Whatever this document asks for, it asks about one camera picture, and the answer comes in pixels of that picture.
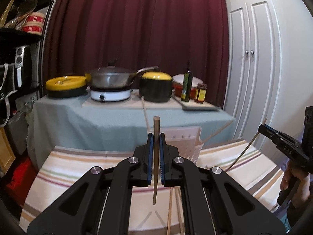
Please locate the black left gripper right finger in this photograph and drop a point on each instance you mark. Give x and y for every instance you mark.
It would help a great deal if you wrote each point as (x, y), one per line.
(213, 202)

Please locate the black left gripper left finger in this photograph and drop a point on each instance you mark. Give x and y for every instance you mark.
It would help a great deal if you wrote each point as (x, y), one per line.
(99, 202)

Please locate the person's right hand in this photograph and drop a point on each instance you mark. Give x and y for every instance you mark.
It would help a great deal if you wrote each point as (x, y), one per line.
(302, 191)

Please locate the white perforated utensil basket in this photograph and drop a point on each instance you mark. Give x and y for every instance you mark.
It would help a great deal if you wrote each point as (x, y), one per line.
(186, 139)

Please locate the wooden chopstick in basket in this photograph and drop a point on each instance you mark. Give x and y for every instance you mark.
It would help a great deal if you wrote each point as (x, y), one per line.
(145, 115)
(220, 134)

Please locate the white cabinet doors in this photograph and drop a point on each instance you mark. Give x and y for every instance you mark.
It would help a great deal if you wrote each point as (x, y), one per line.
(255, 66)

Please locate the grey-blue table cloth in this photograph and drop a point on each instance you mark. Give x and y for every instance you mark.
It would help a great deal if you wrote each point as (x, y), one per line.
(81, 123)

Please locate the grey cutting board tray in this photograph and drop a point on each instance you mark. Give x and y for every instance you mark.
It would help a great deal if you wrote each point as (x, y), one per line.
(194, 106)

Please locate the white induction cooker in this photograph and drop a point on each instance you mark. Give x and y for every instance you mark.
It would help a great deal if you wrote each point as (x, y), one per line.
(110, 94)

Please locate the sauce jar yellow label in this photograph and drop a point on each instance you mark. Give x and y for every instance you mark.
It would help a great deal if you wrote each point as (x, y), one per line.
(200, 93)

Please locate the yellow lidded flat pan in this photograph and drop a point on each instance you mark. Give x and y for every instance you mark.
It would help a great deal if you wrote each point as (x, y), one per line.
(66, 87)

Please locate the white bowl red container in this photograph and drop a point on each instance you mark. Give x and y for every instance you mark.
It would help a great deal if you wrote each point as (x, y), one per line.
(177, 83)

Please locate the steel wok with lid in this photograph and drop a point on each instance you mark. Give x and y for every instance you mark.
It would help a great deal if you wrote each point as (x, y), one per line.
(112, 76)

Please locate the olive oil bottle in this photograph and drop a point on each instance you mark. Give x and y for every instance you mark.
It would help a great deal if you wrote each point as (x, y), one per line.
(187, 84)

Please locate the black pot yellow lid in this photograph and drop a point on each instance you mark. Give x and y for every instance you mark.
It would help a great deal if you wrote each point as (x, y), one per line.
(155, 87)

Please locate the dark red curtain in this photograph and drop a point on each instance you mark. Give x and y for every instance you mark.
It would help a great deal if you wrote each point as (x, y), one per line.
(171, 34)

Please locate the red white round tin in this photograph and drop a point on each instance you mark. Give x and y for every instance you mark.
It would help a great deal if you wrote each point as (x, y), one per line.
(34, 23)

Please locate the black storage shelf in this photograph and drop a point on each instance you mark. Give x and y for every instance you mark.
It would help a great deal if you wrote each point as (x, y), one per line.
(20, 48)

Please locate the black bag white handles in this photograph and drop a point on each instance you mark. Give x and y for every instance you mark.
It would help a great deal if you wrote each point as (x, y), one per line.
(7, 89)

